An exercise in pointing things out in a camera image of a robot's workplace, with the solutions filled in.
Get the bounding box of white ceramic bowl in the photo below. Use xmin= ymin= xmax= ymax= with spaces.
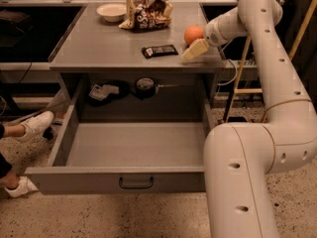
xmin=96 ymin=3 xmax=127 ymax=23

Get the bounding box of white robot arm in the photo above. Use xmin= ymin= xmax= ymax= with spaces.
xmin=182 ymin=0 xmax=317 ymax=238

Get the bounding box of white power cable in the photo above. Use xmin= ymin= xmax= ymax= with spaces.
xmin=217 ymin=38 xmax=239 ymax=87

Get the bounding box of grey metal cabinet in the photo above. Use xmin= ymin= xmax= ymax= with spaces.
xmin=48 ymin=2 xmax=228 ymax=122

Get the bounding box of open grey top drawer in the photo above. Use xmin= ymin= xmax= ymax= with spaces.
xmin=24 ymin=79 xmax=216 ymax=195

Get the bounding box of black tape roll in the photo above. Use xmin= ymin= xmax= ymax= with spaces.
xmin=135 ymin=77 xmax=159 ymax=99

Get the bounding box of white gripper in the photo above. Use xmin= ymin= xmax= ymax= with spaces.
xmin=181 ymin=7 xmax=248 ymax=61

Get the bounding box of black snack bar wrapper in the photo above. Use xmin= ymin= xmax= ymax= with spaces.
xmin=141 ymin=45 xmax=178 ymax=59

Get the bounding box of white sneaker lower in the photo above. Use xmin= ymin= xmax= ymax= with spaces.
xmin=5 ymin=177 xmax=38 ymax=198

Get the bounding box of orange fruit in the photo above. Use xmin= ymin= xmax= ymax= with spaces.
xmin=184 ymin=25 xmax=203 ymax=46

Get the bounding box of crumpled chip bag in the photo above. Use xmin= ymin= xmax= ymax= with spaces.
xmin=119 ymin=0 xmax=173 ymax=32

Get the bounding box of black drawer handle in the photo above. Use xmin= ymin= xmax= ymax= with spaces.
xmin=118 ymin=177 xmax=154 ymax=189

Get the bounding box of white sneaker upper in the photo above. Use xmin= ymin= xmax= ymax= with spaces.
xmin=16 ymin=111 xmax=54 ymax=142

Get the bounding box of white sneaker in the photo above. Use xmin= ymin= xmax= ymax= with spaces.
xmin=16 ymin=111 xmax=54 ymax=142
xmin=5 ymin=177 xmax=38 ymax=198

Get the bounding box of yellow hand truck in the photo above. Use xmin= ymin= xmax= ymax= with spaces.
xmin=222 ymin=0 xmax=317 ymax=124

